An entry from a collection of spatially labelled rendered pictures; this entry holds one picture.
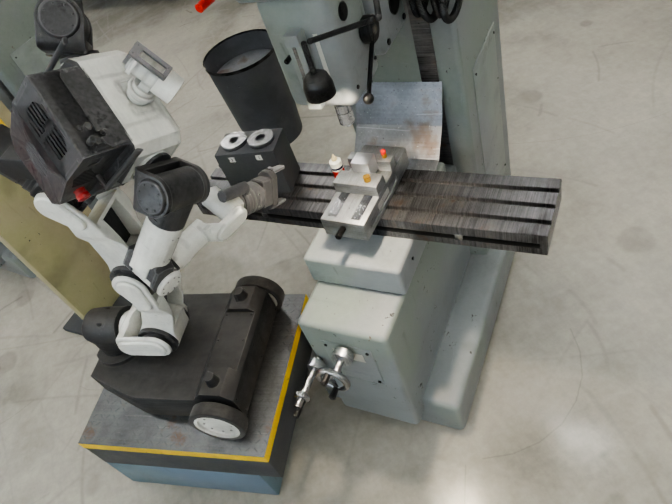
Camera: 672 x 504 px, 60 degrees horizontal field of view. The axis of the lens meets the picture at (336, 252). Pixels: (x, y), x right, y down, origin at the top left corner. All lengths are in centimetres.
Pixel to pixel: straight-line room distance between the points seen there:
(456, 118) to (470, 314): 79
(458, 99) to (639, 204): 129
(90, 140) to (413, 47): 109
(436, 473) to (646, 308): 108
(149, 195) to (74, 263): 194
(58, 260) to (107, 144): 190
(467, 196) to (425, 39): 51
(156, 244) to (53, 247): 175
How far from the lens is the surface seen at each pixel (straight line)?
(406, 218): 177
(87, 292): 331
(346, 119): 169
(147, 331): 210
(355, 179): 178
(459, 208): 176
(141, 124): 137
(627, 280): 274
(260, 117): 370
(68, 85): 135
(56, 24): 143
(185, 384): 213
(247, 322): 213
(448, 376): 225
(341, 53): 148
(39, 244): 309
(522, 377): 246
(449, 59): 195
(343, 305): 187
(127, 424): 241
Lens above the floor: 216
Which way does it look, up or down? 46 degrees down
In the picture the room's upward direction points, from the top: 23 degrees counter-clockwise
